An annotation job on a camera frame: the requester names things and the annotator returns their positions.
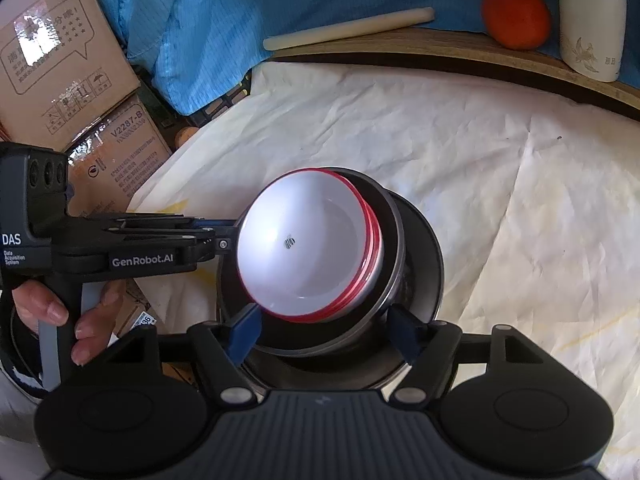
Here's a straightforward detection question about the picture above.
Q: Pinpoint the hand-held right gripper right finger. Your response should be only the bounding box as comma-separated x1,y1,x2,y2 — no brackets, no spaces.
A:
387,304,548,405

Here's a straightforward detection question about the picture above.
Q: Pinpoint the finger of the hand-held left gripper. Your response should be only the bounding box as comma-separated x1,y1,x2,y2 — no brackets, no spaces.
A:
102,225,242,265
115,213,237,228

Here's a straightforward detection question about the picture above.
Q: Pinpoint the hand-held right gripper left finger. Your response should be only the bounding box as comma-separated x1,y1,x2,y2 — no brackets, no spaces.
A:
102,304,263,405

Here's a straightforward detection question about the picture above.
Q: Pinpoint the stainless steel plate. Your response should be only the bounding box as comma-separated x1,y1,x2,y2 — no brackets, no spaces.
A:
215,187,445,392

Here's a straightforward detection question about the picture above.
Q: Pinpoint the white red-rimmed bowl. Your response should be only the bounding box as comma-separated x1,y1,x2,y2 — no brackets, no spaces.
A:
340,172,387,322
236,169,376,322

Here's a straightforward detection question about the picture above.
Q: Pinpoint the person's left hand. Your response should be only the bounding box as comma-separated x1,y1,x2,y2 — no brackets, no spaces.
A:
10,279,129,367

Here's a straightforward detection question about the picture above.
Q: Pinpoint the large printed cardboard box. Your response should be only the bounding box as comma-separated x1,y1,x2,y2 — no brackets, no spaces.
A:
62,95,176,338

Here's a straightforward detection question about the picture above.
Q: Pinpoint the dark round container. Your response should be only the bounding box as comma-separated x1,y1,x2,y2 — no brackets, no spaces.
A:
0,290,51,401

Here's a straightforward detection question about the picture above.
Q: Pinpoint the black plastic crate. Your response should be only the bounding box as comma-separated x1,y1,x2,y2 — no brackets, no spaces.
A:
182,72,253,128

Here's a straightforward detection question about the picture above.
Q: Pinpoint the open brown cardboard box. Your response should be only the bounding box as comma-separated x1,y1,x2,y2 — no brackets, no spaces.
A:
0,0,142,143

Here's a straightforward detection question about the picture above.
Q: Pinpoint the cream paper table sheet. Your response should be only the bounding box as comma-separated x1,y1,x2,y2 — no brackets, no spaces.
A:
127,60,640,480

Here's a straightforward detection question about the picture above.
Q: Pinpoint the light blue work coat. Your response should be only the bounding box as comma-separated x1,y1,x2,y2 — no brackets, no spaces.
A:
87,0,281,116

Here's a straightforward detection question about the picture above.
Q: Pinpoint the cream rolling pin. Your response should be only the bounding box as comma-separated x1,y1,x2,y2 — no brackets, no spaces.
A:
263,6,435,52

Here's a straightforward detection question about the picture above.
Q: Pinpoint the wooden shelf board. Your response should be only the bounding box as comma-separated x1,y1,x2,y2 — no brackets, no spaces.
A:
265,25,640,122

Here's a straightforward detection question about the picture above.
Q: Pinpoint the orange fruit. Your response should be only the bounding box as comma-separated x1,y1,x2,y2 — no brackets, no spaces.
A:
481,0,552,51

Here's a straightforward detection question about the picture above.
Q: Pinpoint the white thermos cup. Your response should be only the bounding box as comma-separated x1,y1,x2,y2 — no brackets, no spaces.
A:
556,0,627,83

